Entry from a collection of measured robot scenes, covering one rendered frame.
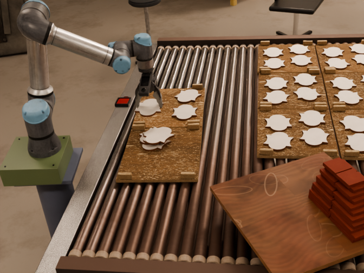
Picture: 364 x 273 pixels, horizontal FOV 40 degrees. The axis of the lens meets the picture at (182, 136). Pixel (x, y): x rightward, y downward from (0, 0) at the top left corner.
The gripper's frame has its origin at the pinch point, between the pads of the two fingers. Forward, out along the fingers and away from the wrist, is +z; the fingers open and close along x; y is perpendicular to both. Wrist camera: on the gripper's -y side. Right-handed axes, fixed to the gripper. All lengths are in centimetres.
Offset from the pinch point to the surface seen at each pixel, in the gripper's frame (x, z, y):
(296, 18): -86, 67, 317
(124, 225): -3, 14, -66
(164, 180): -13.5, 12.7, -39.5
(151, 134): -2.6, 7.6, -12.0
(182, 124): -14.6, 11.9, 4.8
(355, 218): -83, -5, -78
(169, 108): -5.6, 11.7, 20.2
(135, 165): 1.5, 12.3, -30.3
